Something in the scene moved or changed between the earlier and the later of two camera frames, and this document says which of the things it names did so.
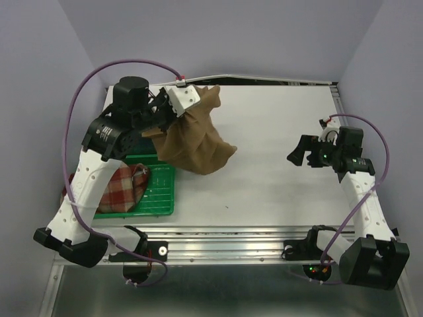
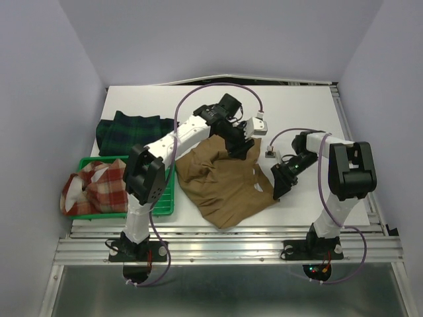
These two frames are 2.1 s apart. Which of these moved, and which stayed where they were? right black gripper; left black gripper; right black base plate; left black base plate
Moved: left black gripper; right black gripper
Stayed: left black base plate; right black base plate
